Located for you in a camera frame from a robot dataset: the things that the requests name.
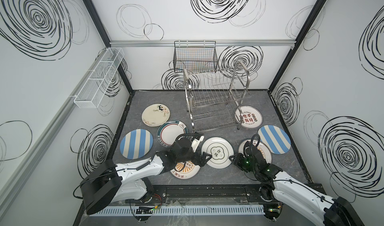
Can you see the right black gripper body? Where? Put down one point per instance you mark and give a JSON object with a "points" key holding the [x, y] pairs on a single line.
{"points": [[240, 160]]}

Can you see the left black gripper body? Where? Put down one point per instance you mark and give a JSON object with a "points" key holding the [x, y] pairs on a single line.
{"points": [[197, 158]]}

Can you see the orange sunburst plate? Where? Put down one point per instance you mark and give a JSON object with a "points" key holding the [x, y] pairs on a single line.
{"points": [[261, 147], [185, 171]]}

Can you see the white plate green cloud outline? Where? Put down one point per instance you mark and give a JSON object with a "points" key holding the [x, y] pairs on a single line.
{"points": [[220, 150]]}

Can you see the blue striped plate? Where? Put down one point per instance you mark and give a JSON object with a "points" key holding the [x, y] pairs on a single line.
{"points": [[136, 144], [275, 139]]}

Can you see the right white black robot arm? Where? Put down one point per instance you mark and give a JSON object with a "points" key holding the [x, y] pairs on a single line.
{"points": [[276, 184]]}

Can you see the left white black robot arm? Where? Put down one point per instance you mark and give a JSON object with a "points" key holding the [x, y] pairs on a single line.
{"points": [[111, 182]]}

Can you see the stainless steel dish rack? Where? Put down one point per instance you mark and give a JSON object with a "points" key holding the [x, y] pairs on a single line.
{"points": [[215, 97]]}

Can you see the green red rimmed white plate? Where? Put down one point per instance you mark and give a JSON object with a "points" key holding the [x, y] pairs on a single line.
{"points": [[169, 131]]}

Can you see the white plate red characters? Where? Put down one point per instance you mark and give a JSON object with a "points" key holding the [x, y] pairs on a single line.
{"points": [[251, 117]]}

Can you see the cream plate with black drawing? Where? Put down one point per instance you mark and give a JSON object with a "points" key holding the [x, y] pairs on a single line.
{"points": [[155, 115]]}

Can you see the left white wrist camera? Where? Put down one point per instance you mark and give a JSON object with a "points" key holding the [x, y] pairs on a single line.
{"points": [[196, 142]]}

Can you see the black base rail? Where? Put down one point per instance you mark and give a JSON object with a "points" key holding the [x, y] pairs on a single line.
{"points": [[161, 193]]}

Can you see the white slotted cable duct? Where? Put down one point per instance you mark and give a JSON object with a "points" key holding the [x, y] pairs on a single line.
{"points": [[215, 210]]}

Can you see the black wire wall basket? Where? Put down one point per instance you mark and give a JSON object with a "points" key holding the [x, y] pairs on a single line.
{"points": [[195, 59]]}

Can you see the white mesh wall shelf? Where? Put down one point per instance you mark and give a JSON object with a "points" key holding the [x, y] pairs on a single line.
{"points": [[96, 86]]}

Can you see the aluminium wall rail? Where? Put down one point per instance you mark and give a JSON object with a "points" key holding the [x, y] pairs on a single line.
{"points": [[191, 43]]}

